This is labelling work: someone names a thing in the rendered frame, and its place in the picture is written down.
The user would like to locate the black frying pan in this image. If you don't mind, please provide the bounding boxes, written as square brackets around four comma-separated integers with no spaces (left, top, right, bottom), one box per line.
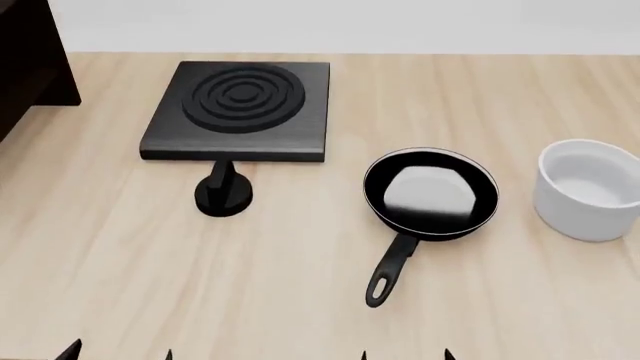
[362,146,501,309]

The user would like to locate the dark wooden cabinet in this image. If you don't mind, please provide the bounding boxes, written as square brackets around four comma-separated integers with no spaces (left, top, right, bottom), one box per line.
[0,0,83,144]

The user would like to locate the black stove knob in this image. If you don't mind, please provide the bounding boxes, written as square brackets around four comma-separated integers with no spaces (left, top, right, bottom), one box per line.
[194,159,255,218]

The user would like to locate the white ceramic pot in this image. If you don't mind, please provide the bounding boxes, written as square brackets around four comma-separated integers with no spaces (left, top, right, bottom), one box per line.
[531,138,640,243]

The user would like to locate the black stove burner plate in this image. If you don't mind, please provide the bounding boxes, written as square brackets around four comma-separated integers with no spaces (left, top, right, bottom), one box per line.
[139,60,331,165]

